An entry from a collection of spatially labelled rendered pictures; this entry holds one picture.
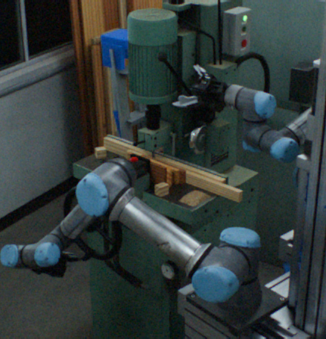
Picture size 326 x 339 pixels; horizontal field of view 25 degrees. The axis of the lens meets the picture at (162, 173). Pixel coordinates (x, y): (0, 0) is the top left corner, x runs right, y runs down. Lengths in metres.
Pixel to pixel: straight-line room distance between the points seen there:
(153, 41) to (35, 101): 1.74
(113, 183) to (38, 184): 2.32
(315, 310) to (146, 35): 1.08
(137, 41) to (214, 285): 0.97
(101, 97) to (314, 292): 2.30
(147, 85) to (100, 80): 1.56
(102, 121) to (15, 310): 1.24
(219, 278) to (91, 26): 2.47
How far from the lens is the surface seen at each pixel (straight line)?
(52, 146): 4.44
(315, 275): 2.23
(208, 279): 2.05
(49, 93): 4.32
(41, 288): 3.81
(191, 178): 2.75
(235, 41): 2.82
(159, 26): 2.60
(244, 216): 3.12
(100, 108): 4.25
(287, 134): 2.27
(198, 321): 2.40
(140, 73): 2.66
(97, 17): 4.28
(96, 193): 2.10
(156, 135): 2.78
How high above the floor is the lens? 2.17
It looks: 26 degrees down
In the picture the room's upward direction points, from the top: straight up
